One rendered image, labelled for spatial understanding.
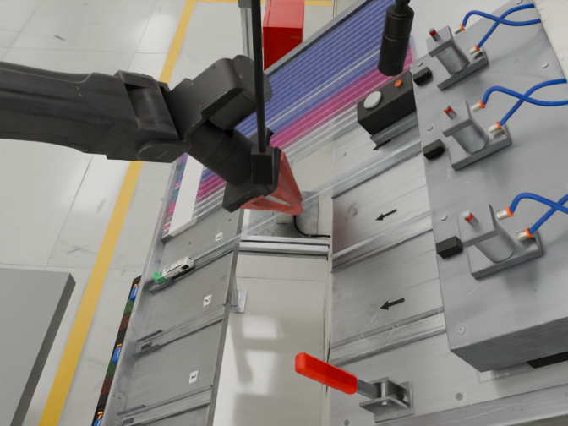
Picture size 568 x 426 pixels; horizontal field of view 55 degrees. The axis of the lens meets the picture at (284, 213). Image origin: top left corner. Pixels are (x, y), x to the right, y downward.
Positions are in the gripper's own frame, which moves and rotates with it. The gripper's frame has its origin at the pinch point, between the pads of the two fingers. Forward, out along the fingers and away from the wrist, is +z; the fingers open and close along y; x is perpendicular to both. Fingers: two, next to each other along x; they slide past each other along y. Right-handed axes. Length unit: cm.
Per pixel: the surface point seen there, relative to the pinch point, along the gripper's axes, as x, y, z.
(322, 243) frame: 38, 40, 49
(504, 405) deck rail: -22.3, -30.8, -0.1
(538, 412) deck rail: -24.5, -31.8, 0.0
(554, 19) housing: -35.4, -3.5, -6.7
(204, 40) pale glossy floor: 102, 181, 33
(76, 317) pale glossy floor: 113, 31, 22
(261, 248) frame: 50, 38, 39
